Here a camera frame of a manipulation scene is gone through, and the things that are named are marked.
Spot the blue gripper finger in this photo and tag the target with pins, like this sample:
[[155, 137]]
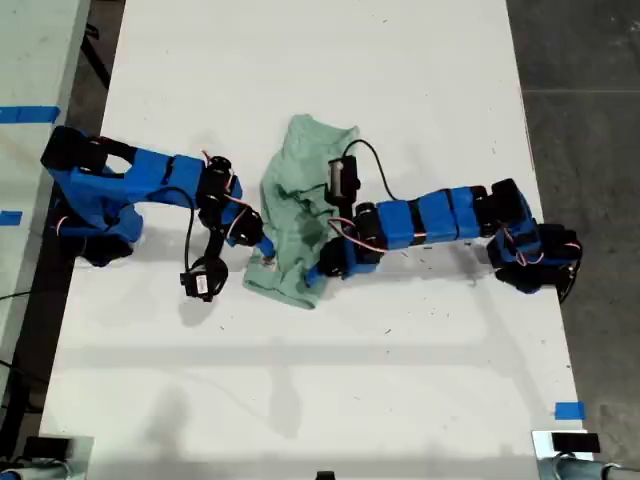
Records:
[[263, 250], [316, 279], [312, 275], [267, 245]]

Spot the pale green T-shirt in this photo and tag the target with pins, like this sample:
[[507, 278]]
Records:
[[290, 165]]

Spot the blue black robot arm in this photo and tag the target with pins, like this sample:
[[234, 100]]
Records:
[[150, 170], [440, 215]]

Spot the tiny black clip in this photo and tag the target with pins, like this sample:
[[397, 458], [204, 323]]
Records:
[[325, 476]]

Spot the black metal leg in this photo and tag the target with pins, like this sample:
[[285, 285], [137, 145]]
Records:
[[97, 55]]

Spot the long blue tape strip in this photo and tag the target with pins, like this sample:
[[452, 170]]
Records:
[[30, 114]]

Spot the gray metal plate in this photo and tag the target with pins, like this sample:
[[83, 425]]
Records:
[[82, 460]]

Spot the square blue tape piece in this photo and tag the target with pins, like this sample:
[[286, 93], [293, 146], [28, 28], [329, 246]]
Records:
[[569, 411]]

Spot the pale side table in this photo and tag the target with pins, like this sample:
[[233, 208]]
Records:
[[30, 50]]

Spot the small black box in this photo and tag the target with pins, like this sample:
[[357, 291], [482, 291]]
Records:
[[575, 442], [47, 446]]

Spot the gray metal pipe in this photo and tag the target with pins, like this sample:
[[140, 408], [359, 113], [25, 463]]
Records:
[[35, 471], [575, 470]]

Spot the black camera stalk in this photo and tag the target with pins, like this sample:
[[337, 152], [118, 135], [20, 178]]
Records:
[[350, 210], [214, 245]]

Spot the black camera box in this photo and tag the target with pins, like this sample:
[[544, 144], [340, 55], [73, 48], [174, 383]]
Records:
[[200, 285], [342, 177]]

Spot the white metal bracket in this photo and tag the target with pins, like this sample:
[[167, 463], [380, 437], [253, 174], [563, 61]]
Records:
[[542, 445]]

